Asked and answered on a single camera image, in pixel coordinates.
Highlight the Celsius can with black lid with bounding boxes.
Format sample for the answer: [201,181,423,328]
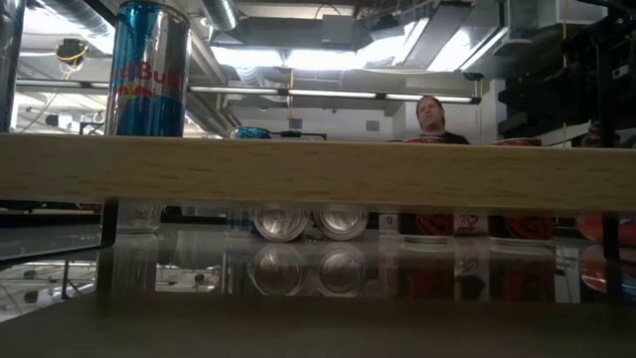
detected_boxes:
[378,212,401,235]
[251,203,310,244]

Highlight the blue silver Red Bull can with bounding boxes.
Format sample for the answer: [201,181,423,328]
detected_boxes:
[103,0,193,138]

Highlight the red Fanta can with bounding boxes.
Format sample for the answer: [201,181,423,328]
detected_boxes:
[399,135,456,244]
[488,137,555,246]
[312,203,370,243]
[575,213,636,245]

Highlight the long LED light bar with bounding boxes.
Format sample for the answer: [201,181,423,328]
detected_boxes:
[188,85,482,105]

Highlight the person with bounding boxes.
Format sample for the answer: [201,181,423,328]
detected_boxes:
[406,94,471,145]

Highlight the black ceiling-mounted device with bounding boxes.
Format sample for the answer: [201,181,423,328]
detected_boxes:
[54,38,90,66]

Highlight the silver ventilation duct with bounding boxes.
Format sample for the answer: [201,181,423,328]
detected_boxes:
[198,0,240,32]
[29,0,115,39]

